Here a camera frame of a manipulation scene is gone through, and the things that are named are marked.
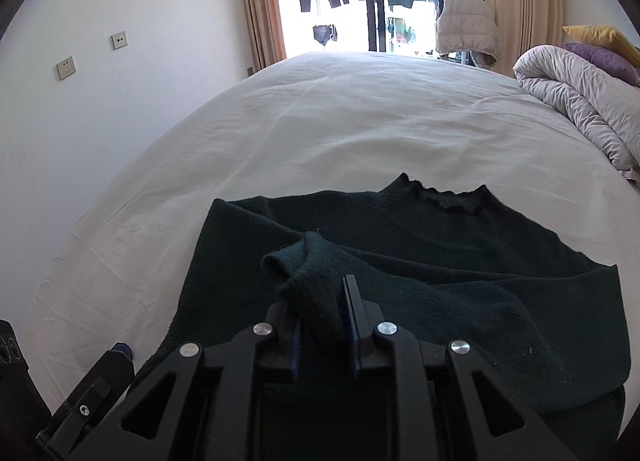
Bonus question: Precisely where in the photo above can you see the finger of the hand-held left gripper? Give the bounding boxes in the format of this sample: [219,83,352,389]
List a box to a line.
[34,341,135,460]

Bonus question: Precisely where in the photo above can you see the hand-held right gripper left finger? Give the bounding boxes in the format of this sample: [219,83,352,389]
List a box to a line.
[65,301,303,461]

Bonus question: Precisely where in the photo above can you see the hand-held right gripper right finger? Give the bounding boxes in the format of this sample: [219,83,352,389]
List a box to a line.
[341,274,581,461]

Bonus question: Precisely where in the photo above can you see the dark green knit sweater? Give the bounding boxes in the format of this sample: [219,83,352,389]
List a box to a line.
[131,172,632,461]

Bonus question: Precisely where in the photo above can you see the beige puffer vest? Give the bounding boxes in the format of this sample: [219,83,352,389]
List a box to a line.
[433,0,501,68]

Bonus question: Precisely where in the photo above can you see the grey rolled duvet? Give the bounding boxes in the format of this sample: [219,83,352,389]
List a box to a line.
[513,45,640,192]

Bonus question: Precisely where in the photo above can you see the purple pillow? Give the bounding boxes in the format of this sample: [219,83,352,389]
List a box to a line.
[561,42,640,88]

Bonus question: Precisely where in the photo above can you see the yellow pillow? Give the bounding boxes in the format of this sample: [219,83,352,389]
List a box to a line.
[562,24,640,68]

